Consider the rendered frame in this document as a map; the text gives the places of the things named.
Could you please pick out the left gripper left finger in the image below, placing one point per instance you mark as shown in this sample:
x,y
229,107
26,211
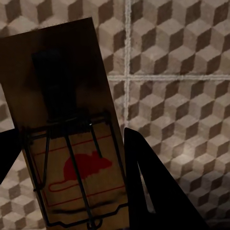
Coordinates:
x,y
9,150

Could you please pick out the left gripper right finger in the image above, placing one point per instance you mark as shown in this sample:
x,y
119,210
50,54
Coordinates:
x,y
174,211

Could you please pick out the mousetrap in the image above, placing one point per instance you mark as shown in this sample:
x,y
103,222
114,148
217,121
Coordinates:
x,y
59,98

